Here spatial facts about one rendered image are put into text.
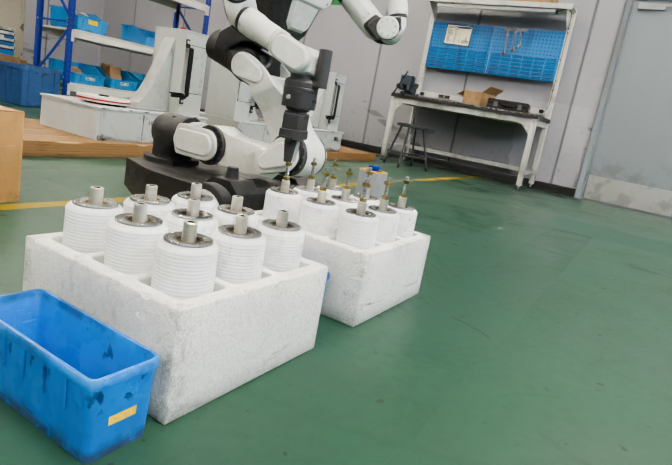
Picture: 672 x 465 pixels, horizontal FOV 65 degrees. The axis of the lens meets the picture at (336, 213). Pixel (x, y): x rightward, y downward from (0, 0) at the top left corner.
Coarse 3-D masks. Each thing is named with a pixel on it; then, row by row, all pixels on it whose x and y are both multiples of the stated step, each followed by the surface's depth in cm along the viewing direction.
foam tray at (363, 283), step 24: (312, 240) 128; (408, 240) 142; (336, 264) 125; (360, 264) 122; (384, 264) 130; (408, 264) 144; (336, 288) 125; (360, 288) 122; (384, 288) 134; (408, 288) 149; (336, 312) 126; (360, 312) 125
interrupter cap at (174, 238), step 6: (168, 234) 83; (174, 234) 83; (180, 234) 84; (198, 234) 86; (168, 240) 79; (174, 240) 80; (180, 240) 82; (198, 240) 83; (204, 240) 83; (210, 240) 84; (180, 246) 79; (186, 246) 79; (192, 246) 79; (198, 246) 80; (204, 246) 80
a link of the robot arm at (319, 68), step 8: (312, 56) 130; (320, 56) 131; (328, 56) 131; (312, 64) 131; (320, 64) 131; (328, 64) 131; (296, 72) 132; (304, 72) 131; (312, 72) 132; (320, 72) 131; (328, 72) 132; (288, 80) 132; (296, 80) 131; (304, 80) 131; (312, 80) 133; (320, 80) 132; (288, 88) 132; (296, 88) 131; (304, 88) 132; (312, 88) 133; (320, 88) 134
